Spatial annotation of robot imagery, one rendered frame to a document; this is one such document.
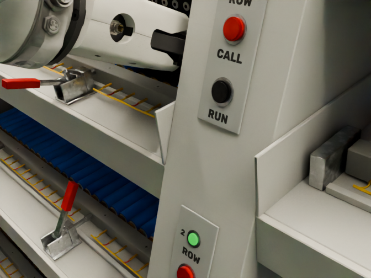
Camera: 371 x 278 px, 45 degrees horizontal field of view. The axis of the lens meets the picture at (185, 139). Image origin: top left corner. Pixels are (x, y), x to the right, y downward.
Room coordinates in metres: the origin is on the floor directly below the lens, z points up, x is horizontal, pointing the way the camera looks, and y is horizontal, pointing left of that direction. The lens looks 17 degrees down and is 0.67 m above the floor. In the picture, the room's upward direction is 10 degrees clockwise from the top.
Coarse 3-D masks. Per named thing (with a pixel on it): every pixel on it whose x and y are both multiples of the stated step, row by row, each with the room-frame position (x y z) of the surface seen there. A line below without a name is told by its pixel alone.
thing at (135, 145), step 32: (0, 64) 0.59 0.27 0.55; (0, 96) 0.59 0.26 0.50; (32, 96) 0.50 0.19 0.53; (96, 96) 0.48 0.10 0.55; (64, 128) 0.47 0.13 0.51; (96, 128) 0.41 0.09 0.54; (128, 128) 0.40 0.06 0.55; (160, 128) 0.33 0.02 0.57; (128, 160) 0.38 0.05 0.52; (160, 160) 0.35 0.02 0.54; (160, 192) 0.36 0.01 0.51
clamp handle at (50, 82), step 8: (64, 72) 0.47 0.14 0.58; (8, 80) 0.42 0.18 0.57; (16, 80) 0.43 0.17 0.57; (24, 80) 0.43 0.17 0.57; (32, 80) 0.44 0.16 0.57; (40, 80) 0.45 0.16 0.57; (48, 80) 0.46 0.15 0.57; (56, 80) 0.46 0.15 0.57; (64, 80) 0.47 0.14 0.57; (8, 88) 0.42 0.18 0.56; (16, 88) 0.42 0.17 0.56; (24, 88) 0.43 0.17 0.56
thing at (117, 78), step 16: (64, 64) 0.55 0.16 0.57; (80, 64) 0.52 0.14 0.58; (96, 64) 0.50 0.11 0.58; (112, 64) 0.50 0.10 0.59; (96, 80) 0.50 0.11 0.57; (112, 80) 0.47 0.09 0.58; (128, 80) 0.45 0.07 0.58; (144, 80) 0.45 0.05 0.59; (128, 96) 0.44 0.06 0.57; (144, 96) 0.44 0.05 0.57; (160, 96) 0.42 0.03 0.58; (176, 96) 0.41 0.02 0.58; (144, 112) 0.41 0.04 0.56
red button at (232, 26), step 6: (234, 18) 0.30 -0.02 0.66; (228, 24) 0.31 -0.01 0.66; (234, 24) 0.30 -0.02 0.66; (240, 24) 0.30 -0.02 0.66; (228, 30) 0.31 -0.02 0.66; (234, 30) 0.30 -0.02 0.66; (240, 30) 0.30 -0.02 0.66; (228, 36) 0.30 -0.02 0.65; (234, 36) 0.30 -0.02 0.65; (240, 36) 0.30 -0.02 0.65
